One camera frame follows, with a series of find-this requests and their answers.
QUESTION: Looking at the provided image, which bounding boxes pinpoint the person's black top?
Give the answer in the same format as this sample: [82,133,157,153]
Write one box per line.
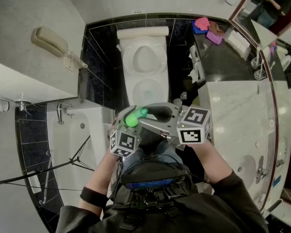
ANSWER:
[55,170,269,233]

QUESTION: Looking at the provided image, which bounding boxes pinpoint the wood-framed mirror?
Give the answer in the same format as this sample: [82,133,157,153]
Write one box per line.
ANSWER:
[227,0,291,213]

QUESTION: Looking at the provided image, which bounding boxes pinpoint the purple cloth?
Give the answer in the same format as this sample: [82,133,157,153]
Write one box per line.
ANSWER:
[206,30,223,45]

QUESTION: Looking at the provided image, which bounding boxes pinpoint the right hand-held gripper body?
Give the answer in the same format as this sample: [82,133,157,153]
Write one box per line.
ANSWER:
[161,105,211,151]

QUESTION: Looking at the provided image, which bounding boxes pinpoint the group of white amenity boxes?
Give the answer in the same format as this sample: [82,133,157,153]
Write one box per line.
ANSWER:
[226,32,250,55]

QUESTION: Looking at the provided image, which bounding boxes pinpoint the green cleaner bottle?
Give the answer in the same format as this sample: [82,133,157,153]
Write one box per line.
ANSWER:
[125,107,143,128]

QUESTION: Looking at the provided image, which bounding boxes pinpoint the person's blue jeans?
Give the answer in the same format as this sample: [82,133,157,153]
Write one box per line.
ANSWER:
[122,141,184,172]

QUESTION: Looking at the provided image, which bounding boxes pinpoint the person's right forearm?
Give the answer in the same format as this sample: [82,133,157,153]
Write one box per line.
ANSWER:
[184,141,233,185]

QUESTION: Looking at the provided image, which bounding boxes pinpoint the pink cloth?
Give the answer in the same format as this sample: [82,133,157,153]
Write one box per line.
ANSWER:
[195,17,210,31]

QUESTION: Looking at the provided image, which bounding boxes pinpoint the clear acrylic tray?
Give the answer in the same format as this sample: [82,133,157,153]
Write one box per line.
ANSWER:
[224,29,252,59]

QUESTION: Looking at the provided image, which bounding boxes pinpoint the beige wall telephone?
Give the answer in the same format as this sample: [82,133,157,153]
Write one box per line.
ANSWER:
[31,27,88,70]

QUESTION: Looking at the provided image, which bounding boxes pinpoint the white bathtub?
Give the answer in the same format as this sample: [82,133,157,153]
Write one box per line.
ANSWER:
[46,103,117,206]

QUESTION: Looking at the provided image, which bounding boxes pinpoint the blue cloth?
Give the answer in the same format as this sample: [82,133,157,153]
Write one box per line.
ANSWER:
[192,24,207,35]

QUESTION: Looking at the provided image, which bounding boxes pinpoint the black tripod light stand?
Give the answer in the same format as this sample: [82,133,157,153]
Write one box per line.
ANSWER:
[0,134,96,187]

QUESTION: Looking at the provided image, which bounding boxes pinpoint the white washbasin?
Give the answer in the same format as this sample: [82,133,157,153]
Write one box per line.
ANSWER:
[237,155,257,196]

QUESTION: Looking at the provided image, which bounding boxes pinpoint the person's left forearm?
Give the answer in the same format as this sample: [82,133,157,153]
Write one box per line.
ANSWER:
[82,153,119,201]

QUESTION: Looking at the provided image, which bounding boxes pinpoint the black ribbed basket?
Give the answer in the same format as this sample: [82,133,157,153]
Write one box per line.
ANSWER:
[183,78,194,91]

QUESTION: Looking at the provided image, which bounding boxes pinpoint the chrome grab bar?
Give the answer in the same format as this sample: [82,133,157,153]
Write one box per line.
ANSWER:
[38,151,51,205]

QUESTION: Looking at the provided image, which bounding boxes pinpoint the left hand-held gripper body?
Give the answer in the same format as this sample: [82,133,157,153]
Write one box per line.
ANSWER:
[110,115,141,158]

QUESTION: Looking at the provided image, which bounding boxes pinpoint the chrome bathtub faucet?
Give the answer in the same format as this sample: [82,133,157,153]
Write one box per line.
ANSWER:
[57,101,73,125]

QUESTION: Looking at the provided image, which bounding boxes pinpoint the chrome basin faucet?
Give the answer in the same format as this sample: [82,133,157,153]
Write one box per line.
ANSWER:
[256,156,270,181]

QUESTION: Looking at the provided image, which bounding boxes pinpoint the black chest-mounted device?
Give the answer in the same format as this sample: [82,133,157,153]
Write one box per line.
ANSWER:
[121,161,186,190]

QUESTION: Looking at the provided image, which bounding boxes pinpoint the chrome shower valve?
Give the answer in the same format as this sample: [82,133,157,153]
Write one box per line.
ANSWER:
[14,93,32,116]

